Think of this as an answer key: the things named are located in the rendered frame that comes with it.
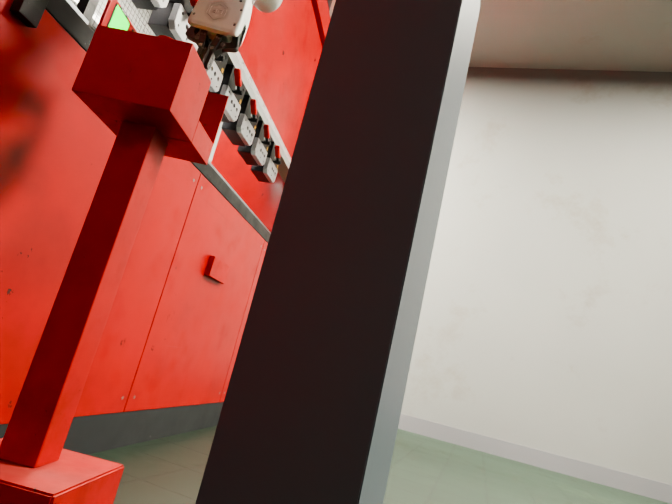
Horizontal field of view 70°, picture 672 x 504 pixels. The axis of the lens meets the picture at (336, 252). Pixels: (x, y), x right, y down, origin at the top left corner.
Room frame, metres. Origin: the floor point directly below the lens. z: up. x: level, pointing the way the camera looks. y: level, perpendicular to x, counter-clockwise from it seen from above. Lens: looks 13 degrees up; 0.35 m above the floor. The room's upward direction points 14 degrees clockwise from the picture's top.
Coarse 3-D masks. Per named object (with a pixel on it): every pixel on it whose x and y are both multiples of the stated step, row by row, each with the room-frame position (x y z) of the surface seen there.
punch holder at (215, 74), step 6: (222, 54) 1.52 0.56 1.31; (228, 54) 1.56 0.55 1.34; (216, 66) 1.51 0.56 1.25; (222, 66) 1.55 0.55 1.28; (210, 72) 1.48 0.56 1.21; (216, 72) 1.52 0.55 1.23; (210, 78) 1.49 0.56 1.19; (216, 78) 1.53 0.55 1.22; (222, 78) 1.57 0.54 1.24; (216, 84) 1.54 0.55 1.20; (210, 90) 1.55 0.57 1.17; (216, 90) 1.55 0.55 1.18
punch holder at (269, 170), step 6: (270, 150) 2.21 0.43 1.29; (270, 156) 2.21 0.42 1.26; (270, 162) 2.23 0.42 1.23; (252, 168) 2.23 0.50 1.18; (258, 168) 2.22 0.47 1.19; (264, 168) 2.21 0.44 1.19; (270, 168) 2.25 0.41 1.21; (276, 168) 2.33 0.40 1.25; (258, 174) 2.27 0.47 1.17; (264, 174) 2.25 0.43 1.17; (270, 174) 2.27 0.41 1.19; (276, 174) 2.35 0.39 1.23; (258, 180) 2.36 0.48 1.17; (264, 180) 2.33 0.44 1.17; (270, 180) 2.31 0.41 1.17
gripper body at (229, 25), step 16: (208, 0) 0.80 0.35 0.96; (224, 0) 0.80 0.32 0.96; (240, 0) 0.80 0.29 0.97; (192, 16) 0.80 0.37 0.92; (208, 16) 0.80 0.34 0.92; (224, 16) 0.80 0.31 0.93; (240, 16) 0.80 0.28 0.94; (208, 32) 0.82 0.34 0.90; (224, 32) 0.80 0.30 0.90; (240, 32) 0.81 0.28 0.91
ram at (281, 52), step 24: (288, 0) 1.90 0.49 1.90; (264, 24) 1.75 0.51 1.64; (288, 24) 1.98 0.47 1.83; (312, 24) 2.27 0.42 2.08; (240, 48) 1.63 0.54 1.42; (264, 48) 1.82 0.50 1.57; (288, 48) 2.06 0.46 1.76; (312, 48) 2.37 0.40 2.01; (264, 72) 1.88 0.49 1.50; (288, 72) 2.14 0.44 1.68; (312, 72) 2.47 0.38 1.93; (264, 96) 1.95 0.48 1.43; (288, 96) 2.22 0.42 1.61; (264, 120) 2.03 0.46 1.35; (288, 120) 2.32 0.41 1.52; (288, 144) 2.41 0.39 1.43; (288, 168) 2.52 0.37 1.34
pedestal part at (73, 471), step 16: (0, 464) 0.73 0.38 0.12; (16, 464) 0.74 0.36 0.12; (48, 464) 0.78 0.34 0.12; (64, 464) 0.79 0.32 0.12; (80, 464) 0.81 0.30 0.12; (96, 464) 0.83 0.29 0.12; (112, 464) 0.85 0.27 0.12; (0, 480) 0.68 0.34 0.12; (16, 480) 0.69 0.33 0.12; (32, 480) 0.70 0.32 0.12; (48, 480) 0.71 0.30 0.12; (64, 480) 0.73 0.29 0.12; (80, 480) 0.74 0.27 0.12; (96, 480) 0.78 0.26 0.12; (112, 480) 0.83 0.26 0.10; (0, 496) 0.67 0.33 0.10; (16, 496) 0.67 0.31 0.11; (32, 496) 0.67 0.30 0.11; (48, 496) 0.67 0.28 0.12; (64, 496) 0.70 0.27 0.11; (80, 496) 0.74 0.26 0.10; (96, 496) 0.79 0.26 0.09; (112, 496) 0.85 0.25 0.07
